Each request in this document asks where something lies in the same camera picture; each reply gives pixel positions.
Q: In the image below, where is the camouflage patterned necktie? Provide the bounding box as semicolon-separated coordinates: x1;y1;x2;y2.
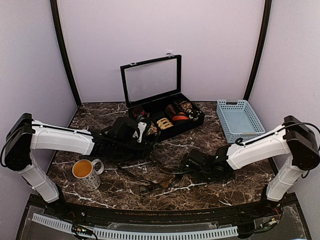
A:
117;149;198;197

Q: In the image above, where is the blue plastic basket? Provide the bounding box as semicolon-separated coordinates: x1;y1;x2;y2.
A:
216;99;266;144

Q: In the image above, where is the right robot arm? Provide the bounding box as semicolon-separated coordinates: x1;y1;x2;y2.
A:
181;115;320;202

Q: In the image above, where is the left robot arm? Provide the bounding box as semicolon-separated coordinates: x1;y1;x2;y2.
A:
0;113;154;204

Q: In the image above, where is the cream striped rolled tie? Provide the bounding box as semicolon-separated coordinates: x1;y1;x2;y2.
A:
156;117;174;130

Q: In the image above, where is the floral dark rolled tie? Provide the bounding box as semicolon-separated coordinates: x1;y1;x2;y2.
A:
146;124;159;136

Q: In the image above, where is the brown rolled tie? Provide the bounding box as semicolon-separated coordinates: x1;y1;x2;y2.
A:
164;104;179;119

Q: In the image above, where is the orange black rolled tie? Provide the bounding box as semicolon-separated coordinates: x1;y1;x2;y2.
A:
172;112;189;122

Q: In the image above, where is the red dark rolled tie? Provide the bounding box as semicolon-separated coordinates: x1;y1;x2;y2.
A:
133;105;146;120

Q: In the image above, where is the tan patterned rolled tie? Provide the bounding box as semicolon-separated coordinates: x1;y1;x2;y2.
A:
177;100;193;114

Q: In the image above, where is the black tie storage box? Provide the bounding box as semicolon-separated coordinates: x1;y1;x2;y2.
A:
120;54;205;142

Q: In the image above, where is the black white rolled tie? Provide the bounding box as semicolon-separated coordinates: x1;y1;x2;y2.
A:
186;108;201;121

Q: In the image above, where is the patterned mug with orange liquid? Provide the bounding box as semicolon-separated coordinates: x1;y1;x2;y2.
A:
72;158;105;192

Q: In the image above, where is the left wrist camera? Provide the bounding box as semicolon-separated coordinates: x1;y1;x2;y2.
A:
132;121;148;144

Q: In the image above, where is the black front rail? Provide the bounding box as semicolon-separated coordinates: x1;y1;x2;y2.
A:
63;198;284;229

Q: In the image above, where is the white perforated cable duct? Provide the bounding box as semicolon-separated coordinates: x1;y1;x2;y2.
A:
31;212;239;240

